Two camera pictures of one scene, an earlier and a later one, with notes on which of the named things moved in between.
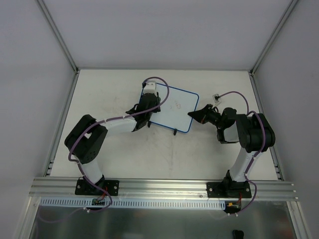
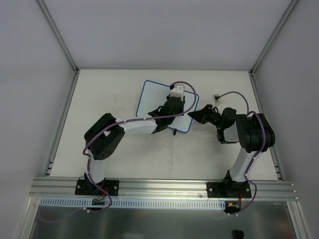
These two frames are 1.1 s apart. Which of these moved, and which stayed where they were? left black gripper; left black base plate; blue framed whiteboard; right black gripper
Moved: left black gripper
Stayed: right black gripper; left black base plate; blue framed whiteboard
